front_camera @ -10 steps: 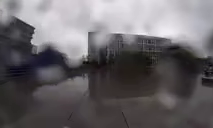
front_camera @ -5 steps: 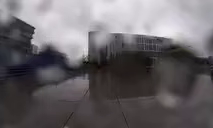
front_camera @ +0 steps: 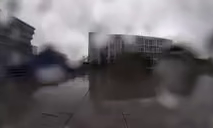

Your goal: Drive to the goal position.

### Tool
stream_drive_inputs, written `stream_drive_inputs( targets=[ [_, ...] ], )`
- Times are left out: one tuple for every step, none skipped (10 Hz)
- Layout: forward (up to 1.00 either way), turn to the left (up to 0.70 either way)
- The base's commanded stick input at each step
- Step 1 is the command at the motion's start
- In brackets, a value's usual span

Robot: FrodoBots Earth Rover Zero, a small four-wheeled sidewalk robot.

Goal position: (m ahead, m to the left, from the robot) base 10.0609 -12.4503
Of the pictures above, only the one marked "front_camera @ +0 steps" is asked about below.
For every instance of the pale building with window grid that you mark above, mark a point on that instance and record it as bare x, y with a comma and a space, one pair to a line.
150, 45

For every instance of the dark grey building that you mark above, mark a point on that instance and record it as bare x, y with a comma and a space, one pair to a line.
14, 40

